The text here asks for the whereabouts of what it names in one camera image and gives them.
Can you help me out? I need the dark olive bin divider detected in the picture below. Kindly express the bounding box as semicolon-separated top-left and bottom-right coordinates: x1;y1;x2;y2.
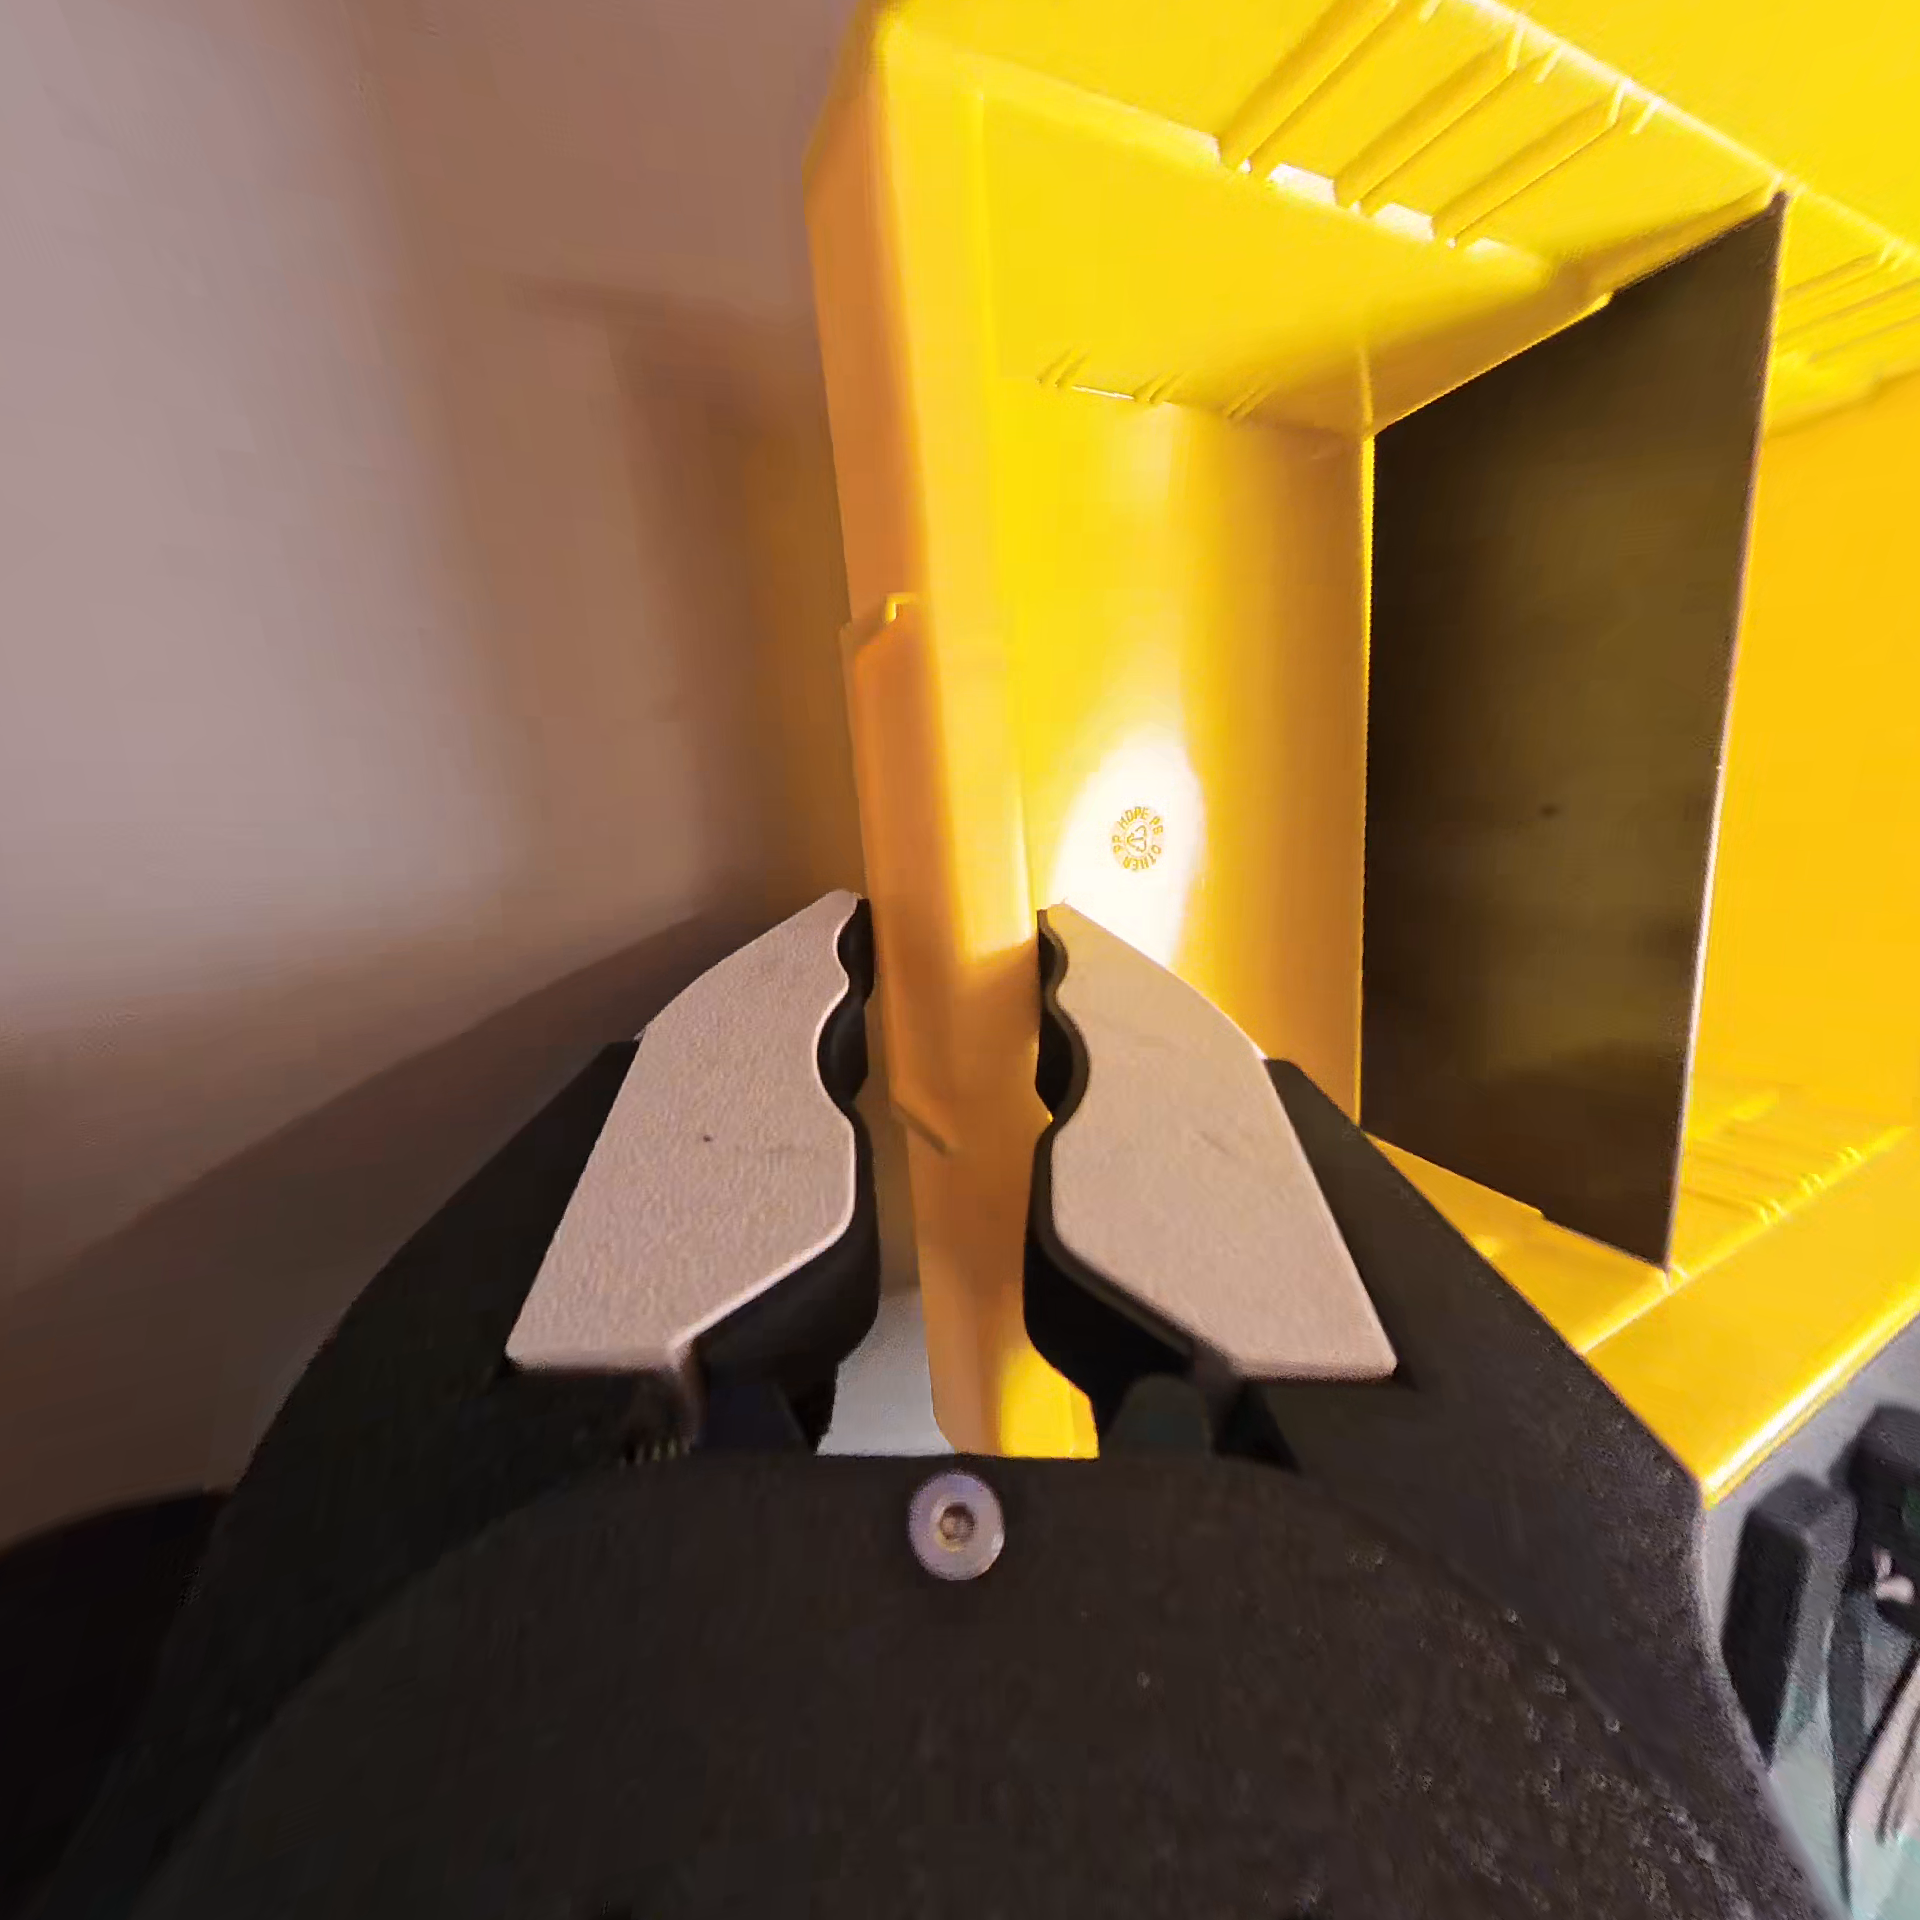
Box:
1357;191;1790;1272

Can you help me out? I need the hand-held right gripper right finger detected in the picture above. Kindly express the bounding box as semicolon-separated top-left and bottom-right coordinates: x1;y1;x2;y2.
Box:
1023;899;1400;1432

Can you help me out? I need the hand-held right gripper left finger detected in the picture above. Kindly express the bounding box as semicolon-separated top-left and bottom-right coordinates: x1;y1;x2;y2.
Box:
503;891;885;1443

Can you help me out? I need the yellow plastic storage bin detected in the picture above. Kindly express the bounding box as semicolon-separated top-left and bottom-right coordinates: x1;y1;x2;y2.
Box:
801;0;1920;1507

